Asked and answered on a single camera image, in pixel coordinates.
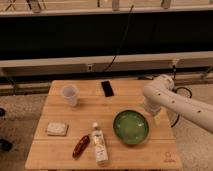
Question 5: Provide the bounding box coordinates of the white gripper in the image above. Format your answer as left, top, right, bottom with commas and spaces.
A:
143, 98, 161, 126

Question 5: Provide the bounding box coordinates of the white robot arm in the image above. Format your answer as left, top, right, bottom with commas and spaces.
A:
143, 74, 213, 134

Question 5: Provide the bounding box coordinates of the green ceramic bowl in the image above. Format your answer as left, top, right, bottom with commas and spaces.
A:
113, 110, 149, 145

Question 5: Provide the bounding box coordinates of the white sponge block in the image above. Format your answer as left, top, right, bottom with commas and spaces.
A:
46, 122, 68, 136

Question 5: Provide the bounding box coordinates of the black hanging cable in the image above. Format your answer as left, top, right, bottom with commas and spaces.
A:
102, 3, 135, 73

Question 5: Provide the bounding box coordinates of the black cable by arm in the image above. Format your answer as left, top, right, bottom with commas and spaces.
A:
170, 85, 194, 129

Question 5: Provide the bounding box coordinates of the black smartphone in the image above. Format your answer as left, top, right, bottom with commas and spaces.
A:
101, 81, 114, 97

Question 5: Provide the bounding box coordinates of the white wall outlet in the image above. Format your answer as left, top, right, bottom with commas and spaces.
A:
88, 64, 93, 72

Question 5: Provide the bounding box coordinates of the translucent plastic cup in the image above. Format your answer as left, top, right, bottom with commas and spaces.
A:
60, 84, 78, 106

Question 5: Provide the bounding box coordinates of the red chili pepper toy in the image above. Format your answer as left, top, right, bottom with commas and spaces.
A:
72, 135, 90, 159

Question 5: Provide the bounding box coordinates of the clear plastic bottle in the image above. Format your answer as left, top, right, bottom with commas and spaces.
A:
92, 122, 109, 164

